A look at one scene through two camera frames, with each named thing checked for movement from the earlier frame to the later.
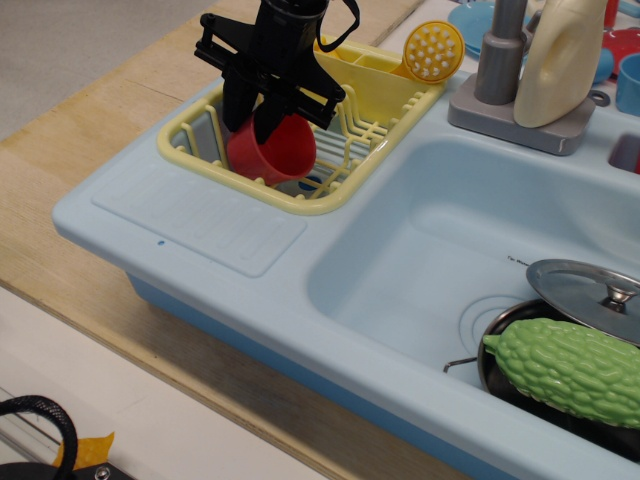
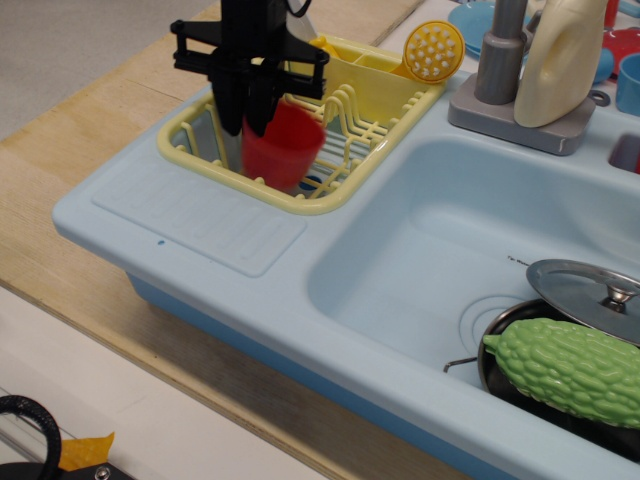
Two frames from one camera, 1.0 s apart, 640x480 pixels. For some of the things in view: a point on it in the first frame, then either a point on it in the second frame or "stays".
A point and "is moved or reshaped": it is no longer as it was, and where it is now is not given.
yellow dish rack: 383,108 stays
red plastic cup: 285,155 is moved or reshaped
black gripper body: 279,54 to 251,43
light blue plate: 475,20 stays
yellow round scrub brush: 434,52 stays
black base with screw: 36,471 stays
